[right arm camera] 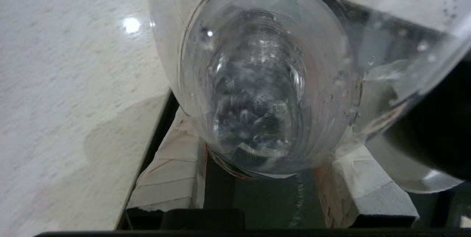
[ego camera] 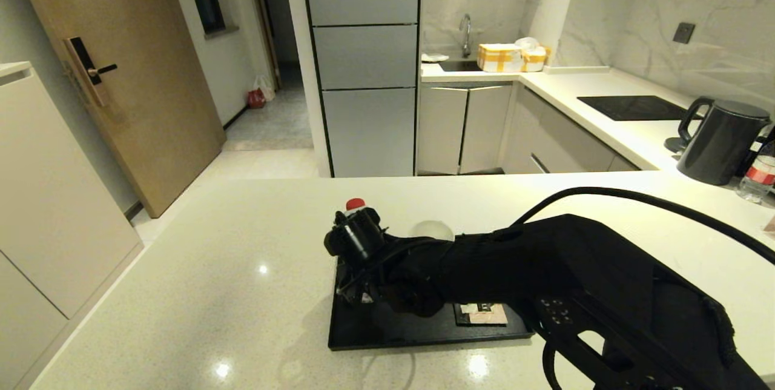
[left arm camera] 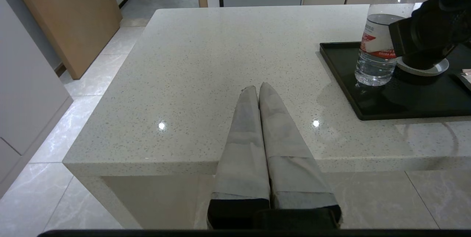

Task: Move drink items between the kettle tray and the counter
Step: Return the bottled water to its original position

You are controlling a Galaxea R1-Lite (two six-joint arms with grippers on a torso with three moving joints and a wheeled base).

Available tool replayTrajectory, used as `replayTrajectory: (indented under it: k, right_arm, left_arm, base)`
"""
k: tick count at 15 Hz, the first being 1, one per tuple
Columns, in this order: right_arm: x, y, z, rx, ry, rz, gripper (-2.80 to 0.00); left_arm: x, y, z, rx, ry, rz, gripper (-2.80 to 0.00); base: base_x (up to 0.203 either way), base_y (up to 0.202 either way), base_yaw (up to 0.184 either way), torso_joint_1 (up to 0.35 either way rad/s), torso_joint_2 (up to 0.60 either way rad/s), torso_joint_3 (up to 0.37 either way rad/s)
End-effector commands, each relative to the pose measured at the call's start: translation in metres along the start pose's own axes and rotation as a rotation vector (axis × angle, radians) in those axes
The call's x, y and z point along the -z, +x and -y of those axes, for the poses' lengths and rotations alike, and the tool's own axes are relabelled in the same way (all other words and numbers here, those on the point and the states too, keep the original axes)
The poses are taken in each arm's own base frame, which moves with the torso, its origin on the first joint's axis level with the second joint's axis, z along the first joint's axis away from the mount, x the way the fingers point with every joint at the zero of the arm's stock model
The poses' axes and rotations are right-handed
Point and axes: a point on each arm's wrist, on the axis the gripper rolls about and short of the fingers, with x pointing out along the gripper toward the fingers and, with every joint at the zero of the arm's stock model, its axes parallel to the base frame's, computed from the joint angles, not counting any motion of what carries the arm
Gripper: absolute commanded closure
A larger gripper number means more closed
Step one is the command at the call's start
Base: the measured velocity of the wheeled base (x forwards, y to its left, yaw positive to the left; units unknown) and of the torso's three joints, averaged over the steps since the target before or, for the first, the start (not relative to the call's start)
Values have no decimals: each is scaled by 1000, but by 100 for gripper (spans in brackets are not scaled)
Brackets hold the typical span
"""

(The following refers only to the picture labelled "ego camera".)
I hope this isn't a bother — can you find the pink oolong tea packet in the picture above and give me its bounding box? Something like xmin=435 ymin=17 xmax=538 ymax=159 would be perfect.
xmin=454 ymin=303 xmax=509 ymax=326

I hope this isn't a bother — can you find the black door lock handle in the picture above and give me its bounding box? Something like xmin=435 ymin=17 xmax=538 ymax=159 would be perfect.
xmin=65 ymin=38 xmax=119 ymax=108

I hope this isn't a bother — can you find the chrome sink faucet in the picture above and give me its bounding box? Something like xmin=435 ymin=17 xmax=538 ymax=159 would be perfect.
xmin=458 ymin=14 xmax=473 ymax=59

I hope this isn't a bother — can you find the tall grey refrigerator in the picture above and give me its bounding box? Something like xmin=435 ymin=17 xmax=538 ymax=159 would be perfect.
xmin=300 ymin=0 xmax=421 ymax=178

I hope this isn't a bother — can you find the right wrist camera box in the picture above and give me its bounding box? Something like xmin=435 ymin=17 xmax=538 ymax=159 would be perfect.
xmin=324 ymin=208 xmax=388 ymax=265

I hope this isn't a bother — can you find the white storage cabinet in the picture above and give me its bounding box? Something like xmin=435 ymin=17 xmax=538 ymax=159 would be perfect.
xmin=0 ymin=62 xmax=145 ymax=390

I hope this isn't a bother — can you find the black electric kettle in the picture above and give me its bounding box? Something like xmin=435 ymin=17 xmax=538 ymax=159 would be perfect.
xmin=676 ymin=98 xmax=771 ymax=187

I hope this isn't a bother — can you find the grey sink cabinet door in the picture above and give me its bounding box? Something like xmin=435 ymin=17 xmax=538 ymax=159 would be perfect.
xmin=418 ymin=86 xmax=468 ymax=176
xmin=460 ymin=85 xmax=513 ymax=174

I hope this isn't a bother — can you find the black cup white inside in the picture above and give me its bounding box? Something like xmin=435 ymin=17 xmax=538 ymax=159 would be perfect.
xmin=409 ymin=220 xmax=455 ymax=242

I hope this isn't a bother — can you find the grey counter drawer cabinet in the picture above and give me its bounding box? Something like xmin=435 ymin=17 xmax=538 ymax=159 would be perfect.
xmin=500 ymin=86 xmax=641 ymax=174

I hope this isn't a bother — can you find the large box yellow tape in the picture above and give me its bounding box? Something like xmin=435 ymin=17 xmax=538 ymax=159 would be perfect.
xmin=478 ymin=44 xmax=524 ymax=73

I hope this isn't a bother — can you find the small box yellow tape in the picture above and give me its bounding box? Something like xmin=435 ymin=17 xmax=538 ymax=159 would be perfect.
xmin=522 ymin=47 xmax=552 ymax=73

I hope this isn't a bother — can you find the wooden door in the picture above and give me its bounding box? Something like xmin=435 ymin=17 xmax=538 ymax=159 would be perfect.
xmin=11 ymin=0 xmax=226 ymax=219

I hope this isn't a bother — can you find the black induction cooktop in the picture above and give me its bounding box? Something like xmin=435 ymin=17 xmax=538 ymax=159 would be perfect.
xmin=577 ymin=96 xmax=703 ymax=122

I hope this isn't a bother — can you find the black rectangular serving tray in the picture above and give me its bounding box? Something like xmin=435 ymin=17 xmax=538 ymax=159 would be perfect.
xmin=328 ymin=257 xmax=536 ymax=352

